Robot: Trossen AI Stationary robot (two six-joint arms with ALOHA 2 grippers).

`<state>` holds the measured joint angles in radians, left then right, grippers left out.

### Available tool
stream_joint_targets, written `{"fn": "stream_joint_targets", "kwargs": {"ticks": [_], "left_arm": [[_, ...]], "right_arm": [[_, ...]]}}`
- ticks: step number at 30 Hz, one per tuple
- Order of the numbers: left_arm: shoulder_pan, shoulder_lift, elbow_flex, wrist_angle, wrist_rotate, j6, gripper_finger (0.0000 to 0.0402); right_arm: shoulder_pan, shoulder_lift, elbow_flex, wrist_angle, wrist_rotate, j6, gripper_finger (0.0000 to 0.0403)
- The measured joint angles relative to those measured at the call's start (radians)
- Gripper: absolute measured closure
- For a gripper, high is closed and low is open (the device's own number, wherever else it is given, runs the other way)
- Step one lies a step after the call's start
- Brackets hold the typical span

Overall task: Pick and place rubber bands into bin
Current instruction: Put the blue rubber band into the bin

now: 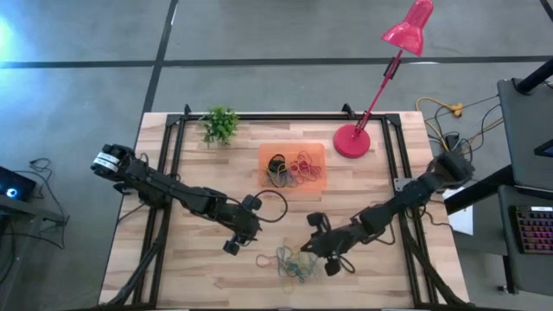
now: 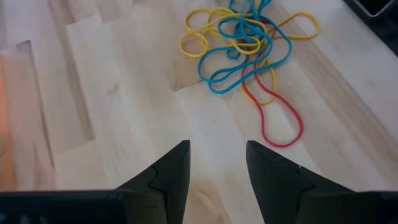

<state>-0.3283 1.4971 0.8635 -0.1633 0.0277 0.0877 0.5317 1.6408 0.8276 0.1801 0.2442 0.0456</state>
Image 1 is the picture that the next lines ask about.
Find red rubber band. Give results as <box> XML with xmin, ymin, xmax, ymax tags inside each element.
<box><xmin>254</xmin><ymin>253</ymin><xmax>278</xmax><ymax>269</ymax></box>
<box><xmin>288</xmin><ymin>150</ymin><xmax>323</xmax><ymax>178</ymax></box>
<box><xmin>293</xmin><ymin>159</ymin><xmax>324</xmax><ymax>185</ymax></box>

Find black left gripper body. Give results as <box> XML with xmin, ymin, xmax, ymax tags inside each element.
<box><xmin>222</xmin><ymin>194</ymin><xmax>264</xmax><ymax>256</ymax></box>

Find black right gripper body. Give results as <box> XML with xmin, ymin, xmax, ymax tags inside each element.
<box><xmin>306</xmin><ymin>211</ymin><xmax>359</xmax><ymax>277</ymax></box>

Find black left camera cable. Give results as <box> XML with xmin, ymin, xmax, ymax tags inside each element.
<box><xmin>252</xmin><ymin>188</ymin><xmax>289</xmax><ymax>225</ymax></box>

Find black right camera cable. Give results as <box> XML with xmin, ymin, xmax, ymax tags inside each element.
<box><xmin>336</xmin><ymin>254</ymin><xmax>357</xmax><ymax>276</ymax></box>

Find red desk lamp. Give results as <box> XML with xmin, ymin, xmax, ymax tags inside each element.
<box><xmin>332</xmin><ymin>0</ymin><xmax>435</xmax><ymax>160</ymax></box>

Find rubber bands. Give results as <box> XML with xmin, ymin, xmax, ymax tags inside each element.
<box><xmin>300</xmin><ymin>252</ymin><xmax>324</xmax><ymax>277</ymax></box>

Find dark grey desk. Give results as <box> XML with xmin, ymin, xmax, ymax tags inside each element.
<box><xmin>496</xmin><ymin>77</ymin><xmax>553</xmax><ymax>191</ymax></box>

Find green plant in white pot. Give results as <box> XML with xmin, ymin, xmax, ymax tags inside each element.
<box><xmin>198</xmin><ymin>105</ymin><xmax>241</xmax><ymax>148</ymax></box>

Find dark grey side stand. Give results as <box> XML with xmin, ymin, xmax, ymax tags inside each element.
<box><xmin>0</xmin><ymin>194</ymin><xmax>70</xmax><ymax>228</ymax></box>

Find black pole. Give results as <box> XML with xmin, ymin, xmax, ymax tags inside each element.
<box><xmin>516</xmin><ymin>58</ymin><xmax>553</xmax><ymax>94</ymax></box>

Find black power adapter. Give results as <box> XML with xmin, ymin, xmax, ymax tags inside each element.
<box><xmin>444</xmin><ymin>132</ymin><xmax>463</xmax><ymax>153</ymax></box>

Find small black screen device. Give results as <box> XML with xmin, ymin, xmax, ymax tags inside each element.
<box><xmin>533</xmin><ymin>137</ymin><xmax>553</xmax><ymax>159</ymax></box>

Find grey table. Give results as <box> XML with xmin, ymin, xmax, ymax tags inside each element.
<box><xmin>497</xmin><ymin>184</ymin><xmax>553</xmax><ymax>297</ymax></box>

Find backlit computer keyboard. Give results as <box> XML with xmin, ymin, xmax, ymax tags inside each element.
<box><xmin>511</xmin><ymin>205</ymin><xmax>553</xmax><ymax>256</ymax></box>

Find white paper sheet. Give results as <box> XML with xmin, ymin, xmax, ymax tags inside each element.
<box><xmin>442</xmin><ymin>184</ymin><xmax>475</xmax><ymax>237</ymax></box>

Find black floor cable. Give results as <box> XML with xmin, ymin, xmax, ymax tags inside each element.
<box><xmin>28</xmin><ymin>156</ymin><xmax>68</xmax><ymax>251</ymax></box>

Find yellow extension cable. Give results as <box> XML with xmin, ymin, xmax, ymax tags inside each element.
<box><xmin>415</xmin><ymin>96</ymin><xmax>505</xmax><ymax>157</ymax></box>

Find black aluminium table frame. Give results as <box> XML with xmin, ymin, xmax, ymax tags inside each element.
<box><xmin>101</xmin><ymin>103</ymin><xmax>474</xmax><ymax>310</ymax></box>

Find black camera cable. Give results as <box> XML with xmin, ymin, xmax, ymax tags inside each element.
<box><xmin>336</xmin><ymin>254</ymin><xmax>357</xmax><ymax>276</ymax></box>
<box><xmin>252</xmin><ymin>188</ymin><xmax>289</xmax><ymax>225</ymax></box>

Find orange translucent plastic bin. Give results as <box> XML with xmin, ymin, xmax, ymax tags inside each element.
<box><xmin>257</xmin><ymin>143</ymin><xmax>328</xmax><ymax>195</ymax></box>

